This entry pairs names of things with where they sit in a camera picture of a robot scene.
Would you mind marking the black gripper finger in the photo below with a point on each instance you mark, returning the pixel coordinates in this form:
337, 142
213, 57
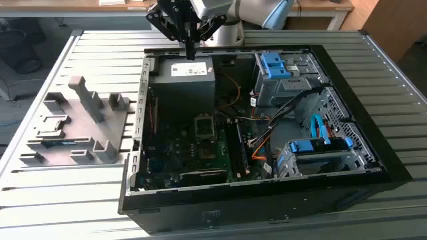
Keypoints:
206, 36
173, 37

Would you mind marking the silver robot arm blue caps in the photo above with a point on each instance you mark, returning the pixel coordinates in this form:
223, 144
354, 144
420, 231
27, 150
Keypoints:
230, 35

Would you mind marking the CPU socket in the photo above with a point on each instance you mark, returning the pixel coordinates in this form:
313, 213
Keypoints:
209, 153

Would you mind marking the white box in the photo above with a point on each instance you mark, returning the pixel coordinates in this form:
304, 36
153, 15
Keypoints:
111, 2

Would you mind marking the grey power supply unit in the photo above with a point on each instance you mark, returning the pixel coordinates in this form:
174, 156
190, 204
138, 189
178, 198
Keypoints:
187, 90

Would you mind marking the blue drive carrier latch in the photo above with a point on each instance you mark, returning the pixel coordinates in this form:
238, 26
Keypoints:
280, 73
272, 59

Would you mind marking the grey metal drive cage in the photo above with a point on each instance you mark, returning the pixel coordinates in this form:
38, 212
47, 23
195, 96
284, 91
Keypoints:
294, 86

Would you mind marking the grey parts rack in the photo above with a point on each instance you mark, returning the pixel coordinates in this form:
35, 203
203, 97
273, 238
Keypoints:
81, 127

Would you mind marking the black bin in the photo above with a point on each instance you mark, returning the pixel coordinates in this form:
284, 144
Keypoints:
21, 50

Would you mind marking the black RAM stick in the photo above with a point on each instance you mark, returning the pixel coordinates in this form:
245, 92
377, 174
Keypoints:
243, 150

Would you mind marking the green motherboard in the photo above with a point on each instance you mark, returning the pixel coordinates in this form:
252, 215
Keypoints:
181, 155

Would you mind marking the hard disk in blue carrier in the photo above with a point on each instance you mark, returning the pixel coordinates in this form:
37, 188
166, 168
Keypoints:
302, 146

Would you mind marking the blue RAM stick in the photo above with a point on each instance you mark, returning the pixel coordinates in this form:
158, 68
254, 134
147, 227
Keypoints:
57, 144

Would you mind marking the black graphics card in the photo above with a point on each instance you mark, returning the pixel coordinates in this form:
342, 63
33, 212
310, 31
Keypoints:
203, 176

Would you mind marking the brown wooden cabinet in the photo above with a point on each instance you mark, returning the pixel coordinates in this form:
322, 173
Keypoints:
397, 25

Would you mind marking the metal disk bay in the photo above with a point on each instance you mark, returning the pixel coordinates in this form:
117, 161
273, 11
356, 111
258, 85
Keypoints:
334, 162

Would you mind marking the black PC case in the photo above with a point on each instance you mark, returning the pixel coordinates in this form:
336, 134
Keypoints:
234, 212

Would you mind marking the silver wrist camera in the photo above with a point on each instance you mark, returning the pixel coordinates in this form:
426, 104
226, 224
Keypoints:
205, 8

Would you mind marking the wooden desk white frame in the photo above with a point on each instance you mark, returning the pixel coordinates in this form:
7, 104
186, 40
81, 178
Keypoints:
67, 8

